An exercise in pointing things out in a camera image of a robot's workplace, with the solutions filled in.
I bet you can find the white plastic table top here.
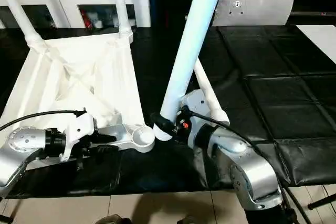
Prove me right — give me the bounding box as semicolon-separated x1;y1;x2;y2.
0;35;156;173

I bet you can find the white plastic table leg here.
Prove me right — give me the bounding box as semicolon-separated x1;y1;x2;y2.
194;58;230;126
153;0;228;142
110;0;135;44

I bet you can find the white leg with black mark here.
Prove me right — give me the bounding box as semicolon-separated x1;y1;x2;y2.
0;0;46;52

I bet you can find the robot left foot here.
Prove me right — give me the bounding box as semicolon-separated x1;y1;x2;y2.
98;215;132;224

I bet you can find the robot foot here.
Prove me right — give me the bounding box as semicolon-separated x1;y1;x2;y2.
177;216;203;224
98;215;132;224

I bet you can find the black work mat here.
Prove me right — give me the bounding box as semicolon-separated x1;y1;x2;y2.
0;26;336;199

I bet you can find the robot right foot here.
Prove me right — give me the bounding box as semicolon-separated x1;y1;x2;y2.
177;216;203;224

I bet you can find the red bottle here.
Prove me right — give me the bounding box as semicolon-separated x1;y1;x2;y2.
80;10;89;27

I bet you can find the grey printed cushion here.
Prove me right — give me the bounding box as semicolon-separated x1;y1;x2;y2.
214;0;296;27

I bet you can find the white flat board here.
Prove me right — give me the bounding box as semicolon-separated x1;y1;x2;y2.
296;24;336;65

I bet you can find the black stand leg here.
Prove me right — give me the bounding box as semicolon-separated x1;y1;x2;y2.
307;199;336;211

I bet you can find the black bar with red mark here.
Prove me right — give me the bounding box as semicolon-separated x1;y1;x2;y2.
290;11;336;18

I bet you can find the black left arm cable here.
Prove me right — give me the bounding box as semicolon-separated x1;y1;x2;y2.
0;110;88;132

